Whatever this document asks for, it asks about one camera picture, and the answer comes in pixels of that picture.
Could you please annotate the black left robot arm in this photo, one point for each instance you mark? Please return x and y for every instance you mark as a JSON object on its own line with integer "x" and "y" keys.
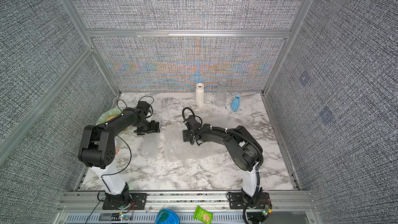
{"x": 98, "y": 151}

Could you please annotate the clear glass vase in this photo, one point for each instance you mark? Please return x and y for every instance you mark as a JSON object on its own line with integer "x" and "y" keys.
{"x": 221, "y": 94}

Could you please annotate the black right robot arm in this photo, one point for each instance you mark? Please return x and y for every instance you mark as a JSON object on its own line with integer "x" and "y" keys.
{"x": 244, "y": 150}

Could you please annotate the green scalloped glass plate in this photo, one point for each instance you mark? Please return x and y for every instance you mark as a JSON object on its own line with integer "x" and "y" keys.
{"x": 108, "y": 116}

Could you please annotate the white ribbed ceramic vase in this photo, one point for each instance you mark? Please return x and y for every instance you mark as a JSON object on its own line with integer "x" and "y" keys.
{"x": 199, "y": 95}

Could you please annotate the aluminium front rail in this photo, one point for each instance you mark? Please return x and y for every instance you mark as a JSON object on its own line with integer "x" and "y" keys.
{"x": 288, "y": 207}

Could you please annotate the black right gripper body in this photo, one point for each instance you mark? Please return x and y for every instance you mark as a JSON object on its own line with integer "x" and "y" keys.
{"x": 188, "y": 136}

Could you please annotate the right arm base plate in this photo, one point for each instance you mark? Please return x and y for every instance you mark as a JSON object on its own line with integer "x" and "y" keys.
{"x": 238, "y": 200}

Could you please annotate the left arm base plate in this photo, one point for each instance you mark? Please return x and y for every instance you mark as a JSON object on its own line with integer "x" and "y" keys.
{"x": 136, "y": 200}

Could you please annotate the green snack packet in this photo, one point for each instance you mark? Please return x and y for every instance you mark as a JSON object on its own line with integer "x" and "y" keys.
{"x": 203, "y": 215}

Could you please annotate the blue plastic container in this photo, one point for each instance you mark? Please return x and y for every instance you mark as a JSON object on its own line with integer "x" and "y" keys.
{"x": 166, "y": 216}

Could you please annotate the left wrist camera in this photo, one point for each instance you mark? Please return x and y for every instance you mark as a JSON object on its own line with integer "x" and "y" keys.
{"x": 146, "y": 107}

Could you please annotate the blue ribbed glass vase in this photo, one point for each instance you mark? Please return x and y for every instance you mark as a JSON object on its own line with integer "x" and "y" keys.
{"x": 235, "y": 103}

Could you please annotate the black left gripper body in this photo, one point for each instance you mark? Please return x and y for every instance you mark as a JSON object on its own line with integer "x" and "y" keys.
{"x": 148, "y": 127}

